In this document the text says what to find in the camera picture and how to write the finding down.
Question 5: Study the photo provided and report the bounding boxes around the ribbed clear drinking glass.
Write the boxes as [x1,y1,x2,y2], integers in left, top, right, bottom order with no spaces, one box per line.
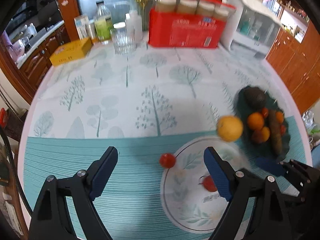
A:
[110,22,136,55]

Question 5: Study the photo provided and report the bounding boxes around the orange wooden cabinet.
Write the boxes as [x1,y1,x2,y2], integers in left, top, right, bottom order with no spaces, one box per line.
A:
[266,22,319,113]

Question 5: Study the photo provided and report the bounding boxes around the yellow grapefruit with sticker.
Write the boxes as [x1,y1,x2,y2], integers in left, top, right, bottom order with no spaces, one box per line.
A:
[216,115,244,142]

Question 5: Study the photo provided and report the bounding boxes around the large orange mandarin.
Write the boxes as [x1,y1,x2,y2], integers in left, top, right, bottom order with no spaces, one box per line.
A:
[246,112,265,131]

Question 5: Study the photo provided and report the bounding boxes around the white plastic storage cabinet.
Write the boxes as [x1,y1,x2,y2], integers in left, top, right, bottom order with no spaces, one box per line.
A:
[220,0,283,58]

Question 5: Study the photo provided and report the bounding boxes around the yellow cardboard box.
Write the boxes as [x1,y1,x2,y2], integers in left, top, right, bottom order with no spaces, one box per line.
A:
[50,37,92,67]

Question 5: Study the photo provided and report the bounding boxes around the white floral round placemat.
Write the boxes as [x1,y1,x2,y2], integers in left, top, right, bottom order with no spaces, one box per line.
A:
[160,137,251,233]

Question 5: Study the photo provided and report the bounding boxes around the small red tomato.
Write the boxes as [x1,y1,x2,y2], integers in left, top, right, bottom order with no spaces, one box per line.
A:
[261,107,269,119]

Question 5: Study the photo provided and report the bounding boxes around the red lychee fruit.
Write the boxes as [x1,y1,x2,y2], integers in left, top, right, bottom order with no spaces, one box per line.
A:
[200,176,217,192]
[159,153,176,168]

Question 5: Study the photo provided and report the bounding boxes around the white carton box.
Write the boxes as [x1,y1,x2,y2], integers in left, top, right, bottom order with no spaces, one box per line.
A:
[74,15,89,40]

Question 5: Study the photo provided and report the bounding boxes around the clear plastic bottle green label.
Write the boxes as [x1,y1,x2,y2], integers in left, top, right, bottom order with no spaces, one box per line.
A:
[94,0,113,43]

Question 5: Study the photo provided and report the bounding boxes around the dark brown avocado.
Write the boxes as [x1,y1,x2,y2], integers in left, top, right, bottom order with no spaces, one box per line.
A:
[244,87,266,110]

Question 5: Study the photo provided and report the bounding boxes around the tree print tablecloth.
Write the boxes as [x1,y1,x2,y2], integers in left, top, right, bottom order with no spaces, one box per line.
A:
[18,42,312,239]

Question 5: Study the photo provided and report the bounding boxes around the white plastic bottle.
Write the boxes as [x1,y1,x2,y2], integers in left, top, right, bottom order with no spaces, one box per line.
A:
[125,10,143,42]

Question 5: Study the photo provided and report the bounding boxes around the red paper cup package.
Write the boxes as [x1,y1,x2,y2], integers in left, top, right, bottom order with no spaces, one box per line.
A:
[148,0,236,49]

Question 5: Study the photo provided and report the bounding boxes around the small orange kumquat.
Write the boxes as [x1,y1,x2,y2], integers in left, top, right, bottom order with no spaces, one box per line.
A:
[251,126,270,144]

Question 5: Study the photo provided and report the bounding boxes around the black cable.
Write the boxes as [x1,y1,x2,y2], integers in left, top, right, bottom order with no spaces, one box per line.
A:
[0,127,33,217]

